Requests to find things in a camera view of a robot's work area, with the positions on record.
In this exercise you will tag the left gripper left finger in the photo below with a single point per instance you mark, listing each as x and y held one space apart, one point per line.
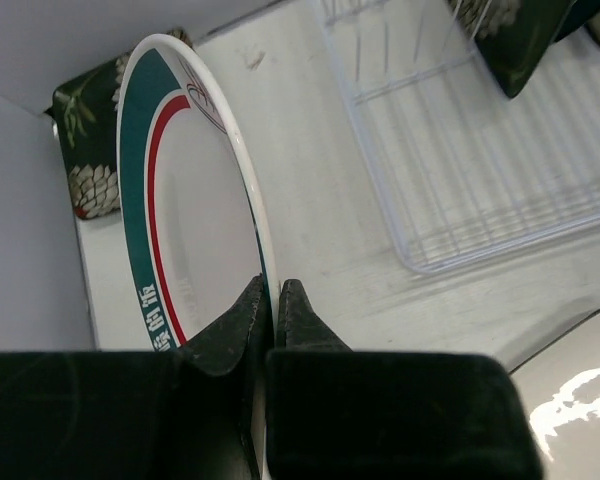
185 413

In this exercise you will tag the black floral plate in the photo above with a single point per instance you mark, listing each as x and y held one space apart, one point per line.
84 111
511 36

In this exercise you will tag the teal square plate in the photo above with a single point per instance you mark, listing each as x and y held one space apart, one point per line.
579 13

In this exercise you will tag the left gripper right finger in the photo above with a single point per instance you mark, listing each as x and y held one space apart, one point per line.
336 413

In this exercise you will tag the round white green-rimmed plate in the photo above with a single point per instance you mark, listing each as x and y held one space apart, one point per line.
195 223

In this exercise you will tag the white rectangular plate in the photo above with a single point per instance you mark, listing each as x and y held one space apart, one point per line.
560 390

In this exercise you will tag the white wire dish rack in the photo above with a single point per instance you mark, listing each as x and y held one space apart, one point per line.
463 174

